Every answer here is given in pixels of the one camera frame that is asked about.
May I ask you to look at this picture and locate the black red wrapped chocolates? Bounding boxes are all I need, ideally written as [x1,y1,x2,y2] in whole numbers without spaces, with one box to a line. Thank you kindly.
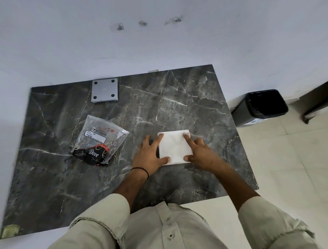
[72,144,111,167]

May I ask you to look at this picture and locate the dark wooden furniture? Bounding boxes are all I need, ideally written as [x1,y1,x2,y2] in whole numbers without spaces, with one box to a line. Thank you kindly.
[298,81,328,125]

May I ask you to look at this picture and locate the black wrist band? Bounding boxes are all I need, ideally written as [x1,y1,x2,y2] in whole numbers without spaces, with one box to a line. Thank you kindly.
[130,167,149,179]

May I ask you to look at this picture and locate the beige button shirt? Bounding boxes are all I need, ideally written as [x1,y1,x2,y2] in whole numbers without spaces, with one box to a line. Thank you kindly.
[48,193,319,249]

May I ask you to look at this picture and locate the green tape patch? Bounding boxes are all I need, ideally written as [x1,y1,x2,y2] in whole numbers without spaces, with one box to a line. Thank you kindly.
[1,224,21,237]

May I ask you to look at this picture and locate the grey square metal plate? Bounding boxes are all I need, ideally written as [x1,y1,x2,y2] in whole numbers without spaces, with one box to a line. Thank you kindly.
[91,78,119,104]

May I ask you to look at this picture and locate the white square box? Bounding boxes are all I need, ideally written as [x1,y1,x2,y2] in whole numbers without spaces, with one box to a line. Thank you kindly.
[157,129,194,167]

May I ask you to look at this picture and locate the person's left hand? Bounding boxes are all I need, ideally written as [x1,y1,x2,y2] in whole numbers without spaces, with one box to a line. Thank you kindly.
[132,133,171,177]

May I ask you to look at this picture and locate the person's left forearm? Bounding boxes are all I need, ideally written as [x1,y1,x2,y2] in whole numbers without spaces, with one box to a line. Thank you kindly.
[112,169,149,214]

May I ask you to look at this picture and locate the black bin liner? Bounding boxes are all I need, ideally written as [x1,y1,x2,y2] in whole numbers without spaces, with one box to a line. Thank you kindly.
[247,89,289,119]

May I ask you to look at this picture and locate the person's right forearm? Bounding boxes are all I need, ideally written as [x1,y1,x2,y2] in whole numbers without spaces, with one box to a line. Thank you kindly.
[212,161,261,212]

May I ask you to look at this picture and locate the clear plastic zip bag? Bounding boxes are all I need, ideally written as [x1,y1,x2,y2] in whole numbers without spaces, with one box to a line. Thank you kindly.
[71,114,130,167]

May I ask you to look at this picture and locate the grey trash bin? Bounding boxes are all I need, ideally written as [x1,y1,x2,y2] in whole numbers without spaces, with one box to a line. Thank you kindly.
[230,89,289,128]

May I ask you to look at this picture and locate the person's right hand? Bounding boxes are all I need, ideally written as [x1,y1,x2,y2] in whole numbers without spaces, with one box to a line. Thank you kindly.
[183,133,224,171]

